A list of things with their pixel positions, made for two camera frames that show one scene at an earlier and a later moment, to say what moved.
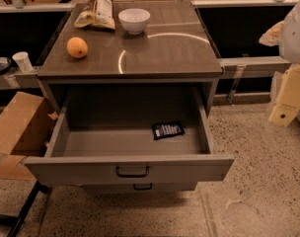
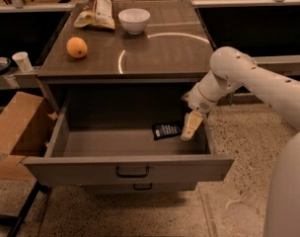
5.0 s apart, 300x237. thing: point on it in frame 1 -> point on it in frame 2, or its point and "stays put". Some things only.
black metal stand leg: (17, 221) stays put
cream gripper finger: (292, 95) -> (192, 120)
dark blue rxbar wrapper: (167, 129) stays put
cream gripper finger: (272, 36) -> (186, 97)
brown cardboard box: (20, 128) stays put
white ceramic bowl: (134, 20) stays put
